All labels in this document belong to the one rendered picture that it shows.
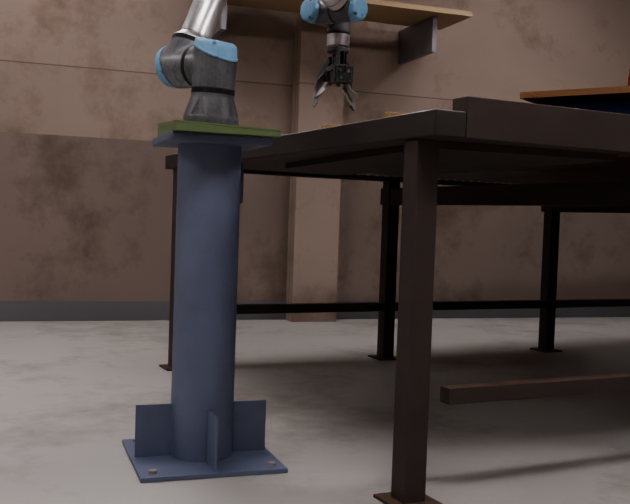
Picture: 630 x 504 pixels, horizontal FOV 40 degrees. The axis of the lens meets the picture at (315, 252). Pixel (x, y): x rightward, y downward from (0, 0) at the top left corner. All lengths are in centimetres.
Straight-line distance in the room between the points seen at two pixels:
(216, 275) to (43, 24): 336
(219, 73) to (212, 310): 62
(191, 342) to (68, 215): 310
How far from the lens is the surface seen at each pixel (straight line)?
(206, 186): 226
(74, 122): 535
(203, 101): 230
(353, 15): 272
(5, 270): 532
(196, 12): 250
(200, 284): 227
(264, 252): 553
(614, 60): 687
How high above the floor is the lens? 67
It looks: 2 degrees down
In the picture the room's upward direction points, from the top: 2 degrees clockwise
